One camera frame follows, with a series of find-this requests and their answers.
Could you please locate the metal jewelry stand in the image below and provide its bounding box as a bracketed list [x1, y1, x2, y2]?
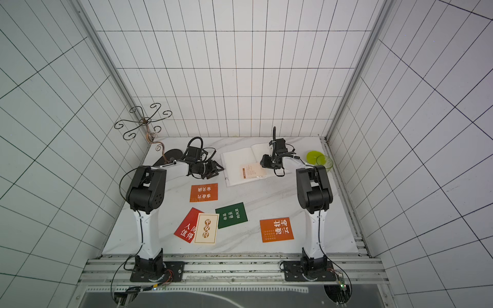
[114, 103, 184, 166]

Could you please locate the green card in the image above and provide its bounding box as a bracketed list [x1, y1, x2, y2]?
[215, 202, 248, 229]

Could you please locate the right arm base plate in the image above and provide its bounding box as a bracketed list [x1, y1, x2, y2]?
[279, 261, 337, 282]

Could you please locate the aluminium rail frame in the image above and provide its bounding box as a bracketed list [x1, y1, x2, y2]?
[69, 254, 396, 307]

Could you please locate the cream card red stripe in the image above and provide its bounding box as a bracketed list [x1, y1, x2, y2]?
[241, 162, 266, 179]

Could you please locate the orange card lower right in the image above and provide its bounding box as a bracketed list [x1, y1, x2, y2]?
[259, 218, 294, 243]

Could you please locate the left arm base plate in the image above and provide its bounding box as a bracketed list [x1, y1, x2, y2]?
[130, 261, 186, 283]

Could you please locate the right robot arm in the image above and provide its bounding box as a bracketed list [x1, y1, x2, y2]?
[260, 137, 333, 275]

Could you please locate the clear green cup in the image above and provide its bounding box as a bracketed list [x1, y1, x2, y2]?
[315, 155, 334, 171]

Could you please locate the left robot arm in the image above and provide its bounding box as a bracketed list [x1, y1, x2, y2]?
[124, 147, 225, 273]

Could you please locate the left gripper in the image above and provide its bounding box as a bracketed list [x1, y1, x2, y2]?
[194, 159, 225, 180]

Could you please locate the cream framed card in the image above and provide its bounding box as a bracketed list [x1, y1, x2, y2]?
[194, 213, 219, 245]

